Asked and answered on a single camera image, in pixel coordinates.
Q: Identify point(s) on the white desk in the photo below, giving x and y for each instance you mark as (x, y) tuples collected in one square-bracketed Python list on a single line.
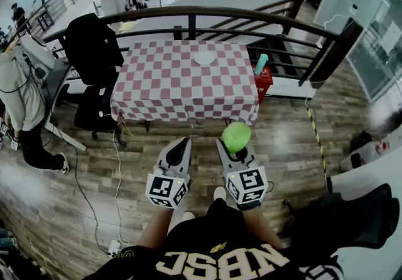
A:
[(370, 175)]

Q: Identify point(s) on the red box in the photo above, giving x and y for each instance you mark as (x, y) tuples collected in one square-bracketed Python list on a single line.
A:
[(262, 84)]

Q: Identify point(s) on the person's left forearm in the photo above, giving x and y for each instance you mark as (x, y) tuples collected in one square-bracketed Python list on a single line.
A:
[(157, 225)]

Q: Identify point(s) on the person's black jersey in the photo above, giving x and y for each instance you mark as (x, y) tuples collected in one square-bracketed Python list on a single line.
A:
[(220, 250)]

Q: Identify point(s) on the white power strip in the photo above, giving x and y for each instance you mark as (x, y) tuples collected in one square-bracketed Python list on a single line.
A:
[(113, 248)]

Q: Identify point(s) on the grey desk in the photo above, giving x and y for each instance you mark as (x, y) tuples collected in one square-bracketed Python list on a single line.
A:
[(58, 84)]

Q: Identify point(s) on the person's left white shoe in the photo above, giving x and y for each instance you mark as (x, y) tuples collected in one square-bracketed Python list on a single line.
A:
[(188, 216)]

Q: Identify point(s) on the white bag with red print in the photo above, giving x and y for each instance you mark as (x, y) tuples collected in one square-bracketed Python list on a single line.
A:
[(373, 151)]

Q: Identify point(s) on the yellow black floor tape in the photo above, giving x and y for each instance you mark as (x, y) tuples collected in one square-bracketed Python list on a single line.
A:
[(317, 137)]

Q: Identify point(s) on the black floor bag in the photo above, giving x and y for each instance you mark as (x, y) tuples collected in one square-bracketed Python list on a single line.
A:
[(361, 141)]

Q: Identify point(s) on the dark wooden railing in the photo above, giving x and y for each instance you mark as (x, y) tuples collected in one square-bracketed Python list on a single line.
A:
[(194, 11)]

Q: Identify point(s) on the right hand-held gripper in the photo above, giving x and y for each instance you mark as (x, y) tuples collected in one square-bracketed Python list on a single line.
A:
[(248, 183)]

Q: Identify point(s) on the white plate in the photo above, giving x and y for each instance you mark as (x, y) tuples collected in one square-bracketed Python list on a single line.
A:
[(204, 58)]

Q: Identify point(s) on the black wristband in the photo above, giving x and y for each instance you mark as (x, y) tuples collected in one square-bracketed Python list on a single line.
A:
[(249, 206)]

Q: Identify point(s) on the person's right forearm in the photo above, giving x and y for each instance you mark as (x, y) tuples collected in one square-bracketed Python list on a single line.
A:
[(260, 225)]

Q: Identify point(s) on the red white checkered tablecloth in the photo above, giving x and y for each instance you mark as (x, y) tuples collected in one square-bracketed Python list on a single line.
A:
[(176, 87)]

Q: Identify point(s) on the black office chair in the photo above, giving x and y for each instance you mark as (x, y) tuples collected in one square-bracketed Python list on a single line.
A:
[(91, 49), (94, 109)]

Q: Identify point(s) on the teal bottle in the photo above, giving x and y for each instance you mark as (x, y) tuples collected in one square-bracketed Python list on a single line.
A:
[(260, 63)]

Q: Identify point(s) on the black cloth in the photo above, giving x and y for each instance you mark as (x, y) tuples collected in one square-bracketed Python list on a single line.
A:
[(351, 219)]

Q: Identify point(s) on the green round object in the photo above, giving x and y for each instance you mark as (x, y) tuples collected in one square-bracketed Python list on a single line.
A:
[(236, 137)]

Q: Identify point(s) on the person's white shoe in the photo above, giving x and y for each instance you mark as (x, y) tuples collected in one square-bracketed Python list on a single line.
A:
[(220, 193), (188, 216)]

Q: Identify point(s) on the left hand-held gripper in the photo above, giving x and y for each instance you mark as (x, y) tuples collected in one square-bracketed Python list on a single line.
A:
[(163, 187)]

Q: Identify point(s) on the person's right white shoe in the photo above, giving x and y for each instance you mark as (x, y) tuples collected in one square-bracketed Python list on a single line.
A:
[(220, 193)]

